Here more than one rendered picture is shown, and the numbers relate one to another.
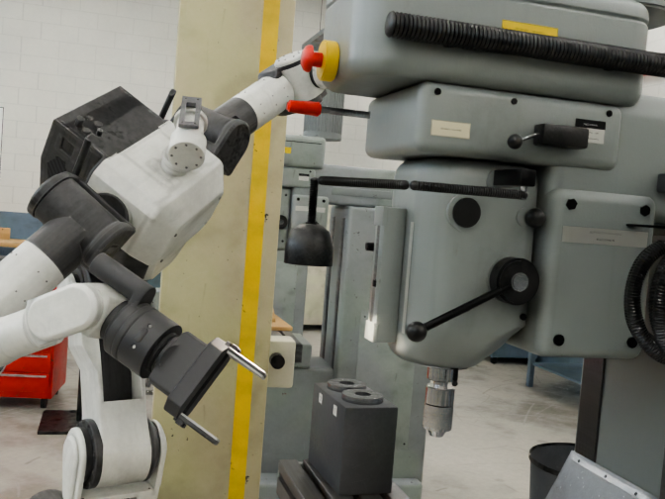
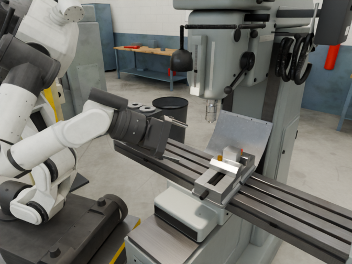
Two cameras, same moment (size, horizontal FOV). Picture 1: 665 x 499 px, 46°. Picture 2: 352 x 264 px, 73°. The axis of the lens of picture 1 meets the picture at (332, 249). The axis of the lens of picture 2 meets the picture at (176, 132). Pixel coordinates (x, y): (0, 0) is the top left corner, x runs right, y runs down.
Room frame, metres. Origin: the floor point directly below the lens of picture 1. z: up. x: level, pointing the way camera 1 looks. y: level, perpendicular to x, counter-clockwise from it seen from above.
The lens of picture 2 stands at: (0.51, 0.47, 1.60)
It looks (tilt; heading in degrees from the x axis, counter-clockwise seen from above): 26 degrees down; 327
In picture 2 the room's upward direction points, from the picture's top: straight up
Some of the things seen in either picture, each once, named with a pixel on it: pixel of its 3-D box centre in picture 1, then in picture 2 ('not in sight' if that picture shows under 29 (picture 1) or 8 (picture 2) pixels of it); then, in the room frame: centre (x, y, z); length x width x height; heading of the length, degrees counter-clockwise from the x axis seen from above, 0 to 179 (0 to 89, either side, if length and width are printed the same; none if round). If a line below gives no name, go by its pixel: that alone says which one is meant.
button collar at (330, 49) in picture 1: (328, 60); not in sight; (1.17, 0.03, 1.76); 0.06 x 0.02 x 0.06; 16
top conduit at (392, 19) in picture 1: (536, 47); not in sight; (1.11, -0.27, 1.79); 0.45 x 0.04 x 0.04; 106
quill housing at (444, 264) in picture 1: (453, 261); (216, 55); (1.24, -0.20, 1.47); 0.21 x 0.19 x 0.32; 16
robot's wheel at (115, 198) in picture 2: not in sight; (112, 208); (1.71, 0.17, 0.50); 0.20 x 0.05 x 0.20; 36
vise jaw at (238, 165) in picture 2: not in sight; (225, 165); (1.11, -0.17, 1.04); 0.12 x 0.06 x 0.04; 19
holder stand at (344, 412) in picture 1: (350, 432); (142, 122); (1.70, -0.07, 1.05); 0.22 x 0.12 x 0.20; 19
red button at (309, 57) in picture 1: (312, 58); not in sight; (1.17, 0.05, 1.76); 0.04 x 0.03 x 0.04; 16
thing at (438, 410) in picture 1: (438, 410); (211, 113); (1.24, -0.19, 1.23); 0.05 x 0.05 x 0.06
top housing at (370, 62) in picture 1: (478, 49); not in sight; (1.24, -0.21, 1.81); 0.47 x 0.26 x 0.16; 106
